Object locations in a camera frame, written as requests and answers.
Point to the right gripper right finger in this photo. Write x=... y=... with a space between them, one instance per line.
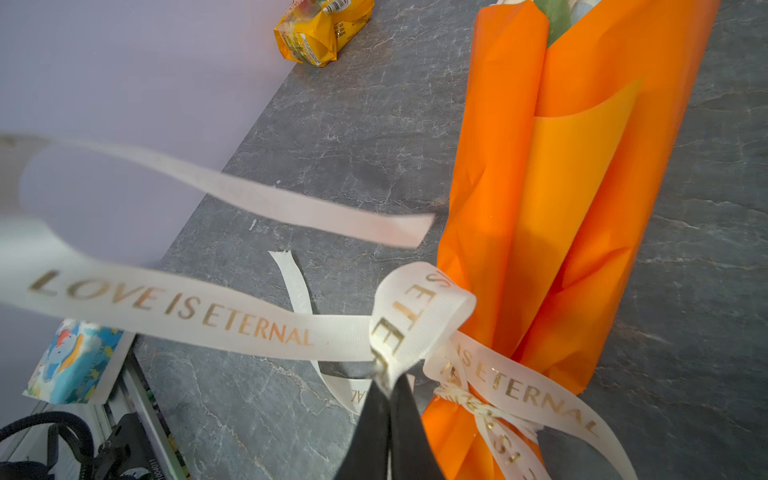
x=411 y=455

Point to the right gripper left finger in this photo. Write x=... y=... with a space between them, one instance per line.
x=367 y=457

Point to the cream printed ribbon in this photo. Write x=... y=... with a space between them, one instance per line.
x=416 y=318

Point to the orange wrapping paper sheet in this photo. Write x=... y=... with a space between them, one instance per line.
x=561 y=155

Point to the white fake rose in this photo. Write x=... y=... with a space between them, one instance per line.
x=563 y=14

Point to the colourful tissue pack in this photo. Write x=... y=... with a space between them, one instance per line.
x=81 y=364

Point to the yellow snack bag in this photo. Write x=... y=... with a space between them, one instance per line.
x=313 y=32

